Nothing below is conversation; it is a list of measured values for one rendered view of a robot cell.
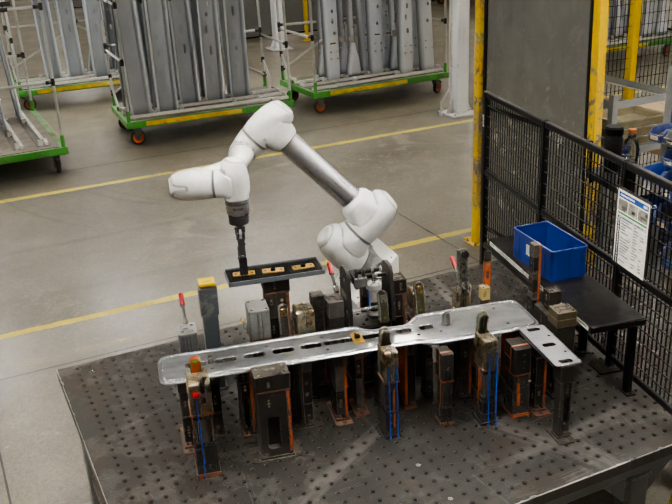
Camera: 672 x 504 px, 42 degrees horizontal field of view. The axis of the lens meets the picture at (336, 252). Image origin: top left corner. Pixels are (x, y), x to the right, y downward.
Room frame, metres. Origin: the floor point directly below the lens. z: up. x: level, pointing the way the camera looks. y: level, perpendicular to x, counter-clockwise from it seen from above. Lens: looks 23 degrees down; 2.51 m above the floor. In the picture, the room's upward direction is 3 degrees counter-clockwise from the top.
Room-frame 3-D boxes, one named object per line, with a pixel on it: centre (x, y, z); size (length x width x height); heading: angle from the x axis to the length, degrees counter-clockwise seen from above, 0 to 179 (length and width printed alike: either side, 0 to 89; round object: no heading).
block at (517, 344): (2.74, -0.63, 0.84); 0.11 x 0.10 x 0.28; 13
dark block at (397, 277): (3.06, -0.23, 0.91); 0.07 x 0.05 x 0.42; 13
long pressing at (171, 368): (2.79, -0.04, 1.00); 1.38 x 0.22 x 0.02; 103
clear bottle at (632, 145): (3.16, -1.12, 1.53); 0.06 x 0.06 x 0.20
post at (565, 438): (2.58, -0.75, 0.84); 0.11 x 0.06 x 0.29; 13
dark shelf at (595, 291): (3.21, -0.89, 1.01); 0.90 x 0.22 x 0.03; 13
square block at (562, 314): (2.85, -0.81, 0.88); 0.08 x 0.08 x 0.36; 13
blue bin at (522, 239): (3.30, -0.87, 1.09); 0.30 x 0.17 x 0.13; 18
